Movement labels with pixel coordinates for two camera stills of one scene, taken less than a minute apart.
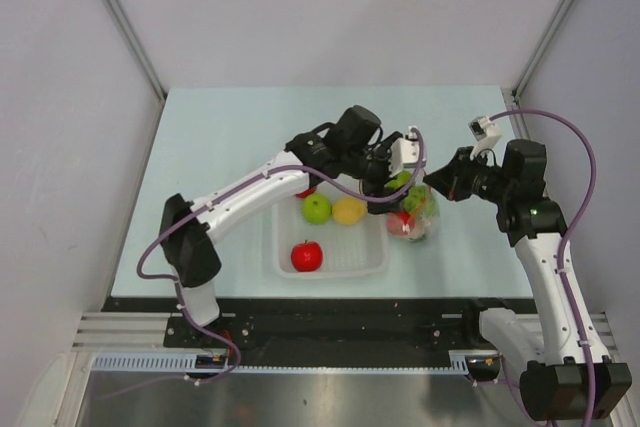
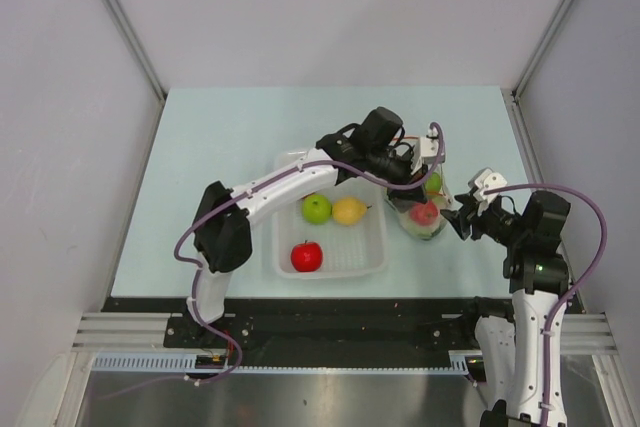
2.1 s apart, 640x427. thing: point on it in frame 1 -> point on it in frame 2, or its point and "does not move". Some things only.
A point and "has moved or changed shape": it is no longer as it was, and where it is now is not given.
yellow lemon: x=349 y=210 does not move
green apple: x=402 y=179 has moved or changed shape
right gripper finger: x=445 y=181 -> x=457 y=221
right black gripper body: x=480 y=180 -> x=494 y=223
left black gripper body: x=375 y=175 -> x=397 y=190
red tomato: x=400 y=223 -> x=425 y=214
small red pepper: x=307 y=256 does not move
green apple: x=316 y=209 does not move
